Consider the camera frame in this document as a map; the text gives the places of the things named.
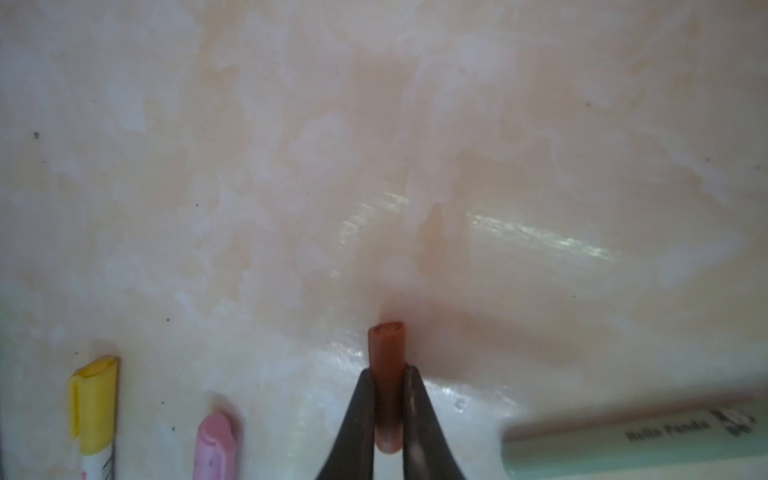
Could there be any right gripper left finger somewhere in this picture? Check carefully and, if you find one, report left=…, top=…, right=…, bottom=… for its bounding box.
left=316, top=368, right=375, bottom=480

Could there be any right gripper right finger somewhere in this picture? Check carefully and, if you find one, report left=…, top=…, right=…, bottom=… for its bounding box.
left=403, top=364, right=465, bottom=480

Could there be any brown pen cap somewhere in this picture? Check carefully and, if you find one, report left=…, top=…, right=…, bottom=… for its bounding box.
left=368, top=321, right=406, bottom=454

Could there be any pink pen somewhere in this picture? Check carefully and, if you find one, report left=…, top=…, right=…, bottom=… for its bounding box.
left=192, top=412, right=237, bottom=480

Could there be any yellow-tipped white pen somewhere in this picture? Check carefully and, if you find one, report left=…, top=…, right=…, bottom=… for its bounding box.
left=68, top=356, right=120, bottom=480

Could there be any grey-green pen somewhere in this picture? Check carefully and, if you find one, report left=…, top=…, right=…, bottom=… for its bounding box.
left=501, top=400, right=767, bottom=479

